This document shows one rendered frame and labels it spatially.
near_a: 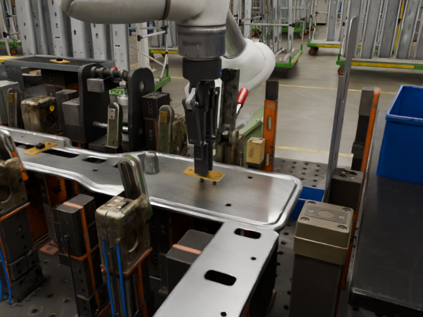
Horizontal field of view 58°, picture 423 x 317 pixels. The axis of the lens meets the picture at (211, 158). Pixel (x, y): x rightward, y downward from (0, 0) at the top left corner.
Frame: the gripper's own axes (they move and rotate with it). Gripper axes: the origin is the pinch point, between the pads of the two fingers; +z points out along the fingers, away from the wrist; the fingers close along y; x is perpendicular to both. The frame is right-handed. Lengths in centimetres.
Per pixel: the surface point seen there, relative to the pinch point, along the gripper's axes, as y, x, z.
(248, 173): -7.9, 7.4, 6.0
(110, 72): -17.3, -35.7, -12.0
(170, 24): -705, -409, 26
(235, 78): -14.9, 1.4, -13.6
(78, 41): -346, -347, 23
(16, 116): -12, -69, 3
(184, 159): -8.7, -9.4, 5.7
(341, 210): 10.9, 29.0, 0.2
